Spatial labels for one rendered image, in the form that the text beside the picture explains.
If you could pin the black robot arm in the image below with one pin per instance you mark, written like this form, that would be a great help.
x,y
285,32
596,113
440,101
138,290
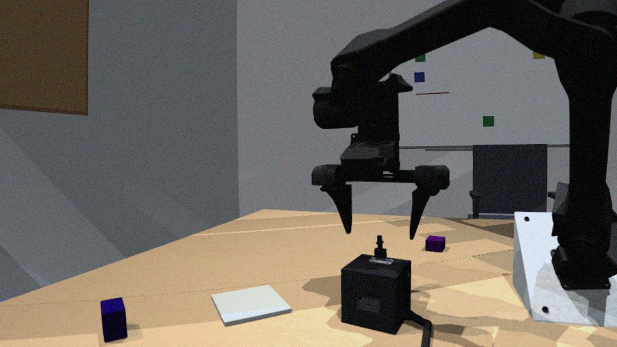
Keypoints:
x,y
581,37

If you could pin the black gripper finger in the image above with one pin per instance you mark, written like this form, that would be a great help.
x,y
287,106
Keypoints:
x,y
419,201
342,198

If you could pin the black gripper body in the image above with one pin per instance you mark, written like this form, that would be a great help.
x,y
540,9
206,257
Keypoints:
x,y
426,177

